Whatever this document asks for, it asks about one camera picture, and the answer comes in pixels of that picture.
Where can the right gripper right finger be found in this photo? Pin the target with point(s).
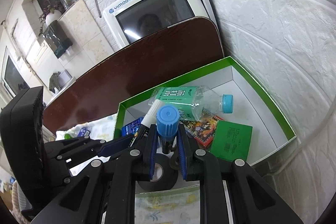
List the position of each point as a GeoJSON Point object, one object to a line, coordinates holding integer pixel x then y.
{"type": "Point", "coordinates": [230, 191]}

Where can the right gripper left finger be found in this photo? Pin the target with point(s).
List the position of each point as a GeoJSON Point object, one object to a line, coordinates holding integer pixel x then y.
{"type": "Point", "coordinates": [104, 191]}

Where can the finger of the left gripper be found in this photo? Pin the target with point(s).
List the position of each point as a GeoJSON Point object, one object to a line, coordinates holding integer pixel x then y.
{"type": "Point", "coordinates": [79, 155]}
{"type": "Point", "coordinates": [63, 146]}

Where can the blue medicine carton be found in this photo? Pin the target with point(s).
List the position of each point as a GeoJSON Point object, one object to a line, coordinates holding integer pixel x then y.
{"type": "Point", "coordinates": [83, 132]}

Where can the blue gum container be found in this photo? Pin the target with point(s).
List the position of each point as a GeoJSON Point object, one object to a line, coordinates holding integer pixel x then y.
{"type": "Point", "coordinates": [132, 127]}

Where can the small green box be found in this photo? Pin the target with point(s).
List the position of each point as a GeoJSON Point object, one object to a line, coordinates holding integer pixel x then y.
{"type": "Point", "coordinates": [231, 141]}

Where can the black electrical tape roll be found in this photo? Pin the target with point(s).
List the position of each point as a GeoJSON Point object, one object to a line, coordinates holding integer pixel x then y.
{"type": "Point", "coordinates": [164, 177]}

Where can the green cardboard box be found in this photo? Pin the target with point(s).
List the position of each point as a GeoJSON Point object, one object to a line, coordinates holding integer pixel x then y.
{"type": "Point", "coordinates": [252, 106]}

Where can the colourful playing card box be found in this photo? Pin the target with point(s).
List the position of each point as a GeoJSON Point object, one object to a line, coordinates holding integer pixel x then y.
{"type": "Point", "coordinates": [202, 131]}

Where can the plastic bottle green label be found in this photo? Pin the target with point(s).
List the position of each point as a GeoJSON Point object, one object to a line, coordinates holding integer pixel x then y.
{"type": "Point", "coordinates": [193, 102]}

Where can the green mosquito repellent bottle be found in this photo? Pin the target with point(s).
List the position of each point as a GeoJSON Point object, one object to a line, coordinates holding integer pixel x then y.
{"type": "Point", "coordinates": [67, 136]}

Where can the black pen blue cap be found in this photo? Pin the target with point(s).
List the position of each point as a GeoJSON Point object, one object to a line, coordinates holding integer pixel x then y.
{"type": "Point", "coordinates": [167, 126]}

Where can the dark brown wooden board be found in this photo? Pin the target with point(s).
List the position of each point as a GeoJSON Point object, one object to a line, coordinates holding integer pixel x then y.
{"type": "Point", "coordinates": [144, 64]}

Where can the grey rag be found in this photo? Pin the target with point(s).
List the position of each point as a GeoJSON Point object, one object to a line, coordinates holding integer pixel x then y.
{"type": "Point", "coordinates": [54, 84]}

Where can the glass door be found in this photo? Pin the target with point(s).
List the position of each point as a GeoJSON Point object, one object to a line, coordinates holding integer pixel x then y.
{"type": "Point", "coordinates": [10, 76]}

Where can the white plant pot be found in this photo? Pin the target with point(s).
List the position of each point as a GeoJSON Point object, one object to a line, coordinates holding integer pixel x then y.
{"type": "Point", "coordinates": [52, 16]}

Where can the white Vimoo appliance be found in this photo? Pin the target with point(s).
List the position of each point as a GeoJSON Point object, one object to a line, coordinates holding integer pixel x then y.
{"type": "Point", "coordinates": [132, 20]}

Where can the black camera left gripper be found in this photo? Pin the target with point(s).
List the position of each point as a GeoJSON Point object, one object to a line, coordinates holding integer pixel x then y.
{"type": "Point", "coordinates": [21, 134]}

